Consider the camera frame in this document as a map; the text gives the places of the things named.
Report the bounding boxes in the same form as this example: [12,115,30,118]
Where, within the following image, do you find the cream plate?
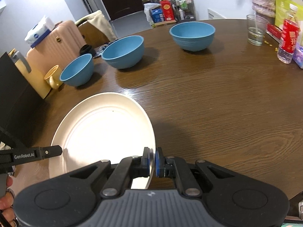
[49,92,156,178]

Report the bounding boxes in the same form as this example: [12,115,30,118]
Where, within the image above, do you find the clear drinking glass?
[247,14,268,46]

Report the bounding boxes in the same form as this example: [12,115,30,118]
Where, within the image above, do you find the pink ribbed suitcase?
[26,20,86,75]

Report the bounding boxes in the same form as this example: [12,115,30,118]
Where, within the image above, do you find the pink textured vase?
[252,0,276,25]

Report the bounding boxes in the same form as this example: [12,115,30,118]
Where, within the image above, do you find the blue bowl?
[102,35,144,69]
[169,21,216,52]
[60,53,94,87]

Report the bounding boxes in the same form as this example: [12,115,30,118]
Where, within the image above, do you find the wire storage rack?
[171,0,196,23]

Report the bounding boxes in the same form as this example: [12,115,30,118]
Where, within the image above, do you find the yellow thermos jug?
[8,48,51,99]

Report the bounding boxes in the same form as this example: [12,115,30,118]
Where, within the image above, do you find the white plastic bag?
[144,3,161,26]

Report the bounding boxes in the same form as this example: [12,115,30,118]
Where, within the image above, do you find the red gift box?
[160,0,175,21]

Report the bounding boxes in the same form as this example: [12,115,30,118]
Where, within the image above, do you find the yellow ceramic mug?
[44,65,63,90]

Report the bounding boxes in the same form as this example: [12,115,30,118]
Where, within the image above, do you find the purple tissue pack far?
[293,44,303,69]

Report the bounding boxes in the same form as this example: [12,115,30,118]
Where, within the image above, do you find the blue black lanyard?
[93,44,109,59]

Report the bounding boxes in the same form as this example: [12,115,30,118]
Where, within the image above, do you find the person's left hand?
[1,176,19,227]

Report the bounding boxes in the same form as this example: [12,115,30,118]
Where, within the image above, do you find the black paper shopping bag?
[1,52,43,148]

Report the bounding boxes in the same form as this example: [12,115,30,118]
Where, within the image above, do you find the wooden chair with beige cloth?
[75,10,117,48]

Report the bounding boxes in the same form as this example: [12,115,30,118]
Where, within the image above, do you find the white blue tissue pack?
[25,16,55,48]

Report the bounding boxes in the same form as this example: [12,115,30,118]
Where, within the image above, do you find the blue carton box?
[150,7,165,23]

